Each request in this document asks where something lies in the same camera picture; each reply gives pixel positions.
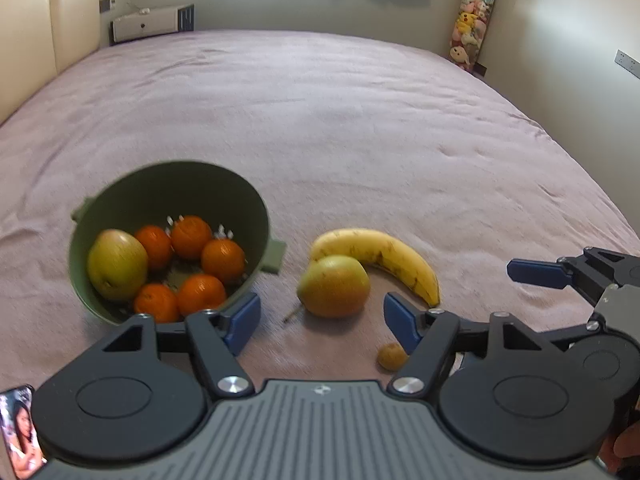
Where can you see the green plastic colander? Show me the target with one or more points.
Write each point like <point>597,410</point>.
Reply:
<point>165,190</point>

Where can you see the black smartphone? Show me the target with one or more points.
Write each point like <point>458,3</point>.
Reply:
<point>20,435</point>

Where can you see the green apple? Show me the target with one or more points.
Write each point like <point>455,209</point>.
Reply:
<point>117,265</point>

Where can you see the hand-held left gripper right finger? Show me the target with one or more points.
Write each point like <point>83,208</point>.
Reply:
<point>400,317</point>

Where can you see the brown pear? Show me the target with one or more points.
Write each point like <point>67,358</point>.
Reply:
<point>335,285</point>

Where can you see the person's right hand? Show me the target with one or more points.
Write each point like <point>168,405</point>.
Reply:
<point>627,447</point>

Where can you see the white wall socket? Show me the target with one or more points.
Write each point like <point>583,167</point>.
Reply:
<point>627,64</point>

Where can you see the orange mandarin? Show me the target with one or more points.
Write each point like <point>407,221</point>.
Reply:
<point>201,294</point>
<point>191,236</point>
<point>155,246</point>
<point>223,260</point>
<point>156,302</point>

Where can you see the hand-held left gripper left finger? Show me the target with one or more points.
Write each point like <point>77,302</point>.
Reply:
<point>243,320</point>

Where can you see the yellow banana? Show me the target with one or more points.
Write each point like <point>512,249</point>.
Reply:
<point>390,255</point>

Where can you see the white bedside cabinet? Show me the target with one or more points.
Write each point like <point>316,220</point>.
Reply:
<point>145,25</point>

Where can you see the hanging plush toy organizer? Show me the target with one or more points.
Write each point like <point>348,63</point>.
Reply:
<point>472,15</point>

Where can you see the wall switch panel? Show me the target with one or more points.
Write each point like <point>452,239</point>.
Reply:
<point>107,4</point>

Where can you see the small brown round fruit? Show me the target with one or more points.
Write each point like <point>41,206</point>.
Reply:
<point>391,356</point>

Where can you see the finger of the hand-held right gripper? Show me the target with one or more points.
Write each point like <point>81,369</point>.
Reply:
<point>575,336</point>
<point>535,271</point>

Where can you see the pink bed blanket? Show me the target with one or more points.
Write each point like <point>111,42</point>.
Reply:
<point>325,125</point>

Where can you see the cream padded headboard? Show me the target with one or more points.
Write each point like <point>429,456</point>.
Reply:
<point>40,30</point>

